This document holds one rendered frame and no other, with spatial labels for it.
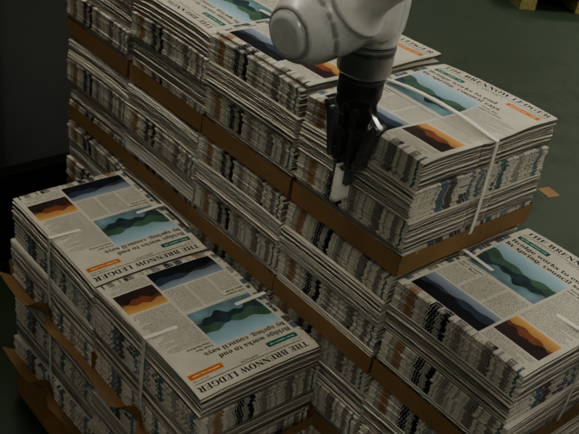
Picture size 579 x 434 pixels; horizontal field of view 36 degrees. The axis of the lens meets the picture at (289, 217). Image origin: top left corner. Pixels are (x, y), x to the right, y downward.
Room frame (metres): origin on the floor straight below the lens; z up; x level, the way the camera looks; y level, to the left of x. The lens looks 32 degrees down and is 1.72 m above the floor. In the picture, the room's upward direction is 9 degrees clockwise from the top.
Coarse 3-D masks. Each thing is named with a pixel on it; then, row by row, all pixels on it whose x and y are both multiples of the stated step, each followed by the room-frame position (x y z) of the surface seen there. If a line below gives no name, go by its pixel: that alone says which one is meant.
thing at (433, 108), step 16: (400, 80) 1.60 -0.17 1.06; (416, 96) 1.54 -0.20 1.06; (432, 112) 1.48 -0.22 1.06; (448, 112) 1.50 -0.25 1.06; (464, 128) 1.44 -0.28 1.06; (480, 160) 1.39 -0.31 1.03; (480, 176) 1.40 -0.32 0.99; (480, 192) 1.41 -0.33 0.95; (480, 208) 1.41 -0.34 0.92; (464, 224) 1.39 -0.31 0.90
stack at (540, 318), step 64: (128, 128) 1.88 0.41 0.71; (192, 128) 1.72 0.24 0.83; (192, 192) 1.70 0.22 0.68; (256, 192) 1.54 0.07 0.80; (256, 256) 1.53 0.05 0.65; (320, 256) 1.40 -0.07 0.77; (448, 256) 1.40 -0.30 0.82; (512, 256) 1.41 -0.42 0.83; (384, 320) 1.29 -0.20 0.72; (448, 320) 1.19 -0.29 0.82; (512, 320) 1.21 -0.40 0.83; (576, 320) 1.25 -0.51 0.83; (320, 384) 1.36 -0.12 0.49; (448, 384) 1.16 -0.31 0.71; (512, 384) 1.09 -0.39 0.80; (576, 384) 1.21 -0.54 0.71
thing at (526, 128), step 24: (408, 72) 1.65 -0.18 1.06; (432, 72) 1.67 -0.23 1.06; (456, 72) 1.69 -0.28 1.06; (456, 96) 1.57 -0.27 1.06; (480, 96) 1.58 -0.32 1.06; (504, 96) 1.60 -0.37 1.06; (480, 120) 1.48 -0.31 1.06; (504, 120) 1.49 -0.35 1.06; (528, 120) 1.50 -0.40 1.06; (552, 120) 1.53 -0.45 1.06; (504, 144) 1.44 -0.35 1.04; (528, 144) 1.49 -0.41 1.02; (504, 168) 1.45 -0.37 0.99; (528, 168) 1.50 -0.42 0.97; (504, 192) 1.45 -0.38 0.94; (528, 192) 1.51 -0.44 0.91
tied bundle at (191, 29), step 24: (144, 0) 1.87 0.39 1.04; (168, 0) 1.83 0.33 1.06; (192, 0) 1.85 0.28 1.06; (216, 0) 1.88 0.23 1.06; (240, 0) 1.91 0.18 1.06; (264, 0) 1.93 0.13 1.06; (144, 24) 1.85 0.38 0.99; (168, 24) 1.79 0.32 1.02; (192, 24) 1.73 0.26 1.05; (216, 24) 1.74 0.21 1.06; (240, 24) 1.76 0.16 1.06; (144, 48) 1.86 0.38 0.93; (168, 48) 1.78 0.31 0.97; (192, 48) 1.72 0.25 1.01; (168, 72) 1.79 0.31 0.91; (192, 72) 1.71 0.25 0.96; (192, 96) 1.72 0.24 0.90
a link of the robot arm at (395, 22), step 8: (408, 0) 1.33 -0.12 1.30; (392, 8) 1.29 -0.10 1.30; (400, 8) 1.31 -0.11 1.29; (408, 8) 1.34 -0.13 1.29; (384, 16) 1.28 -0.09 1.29; (392, 16) 1.30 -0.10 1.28; (400, 16) 1.31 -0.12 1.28; (384, 24) 1.28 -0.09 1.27; (392, 24) 1.30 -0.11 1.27; (400, 24) 1.32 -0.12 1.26; (384, 32) 1.29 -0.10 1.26; (392, 32) 1.31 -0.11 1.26; (400, 32) 1.33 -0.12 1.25; (368, 40) 1.27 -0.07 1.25; (376, 40) 1.29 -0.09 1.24; (384, 40) 1.31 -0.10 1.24; (392, 40) 1.32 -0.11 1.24; (368, 48) 1.31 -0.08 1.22; (376, 48) 1.31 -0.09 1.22; (384, 48) 1.32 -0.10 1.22; (392, 48) 1.33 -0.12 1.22
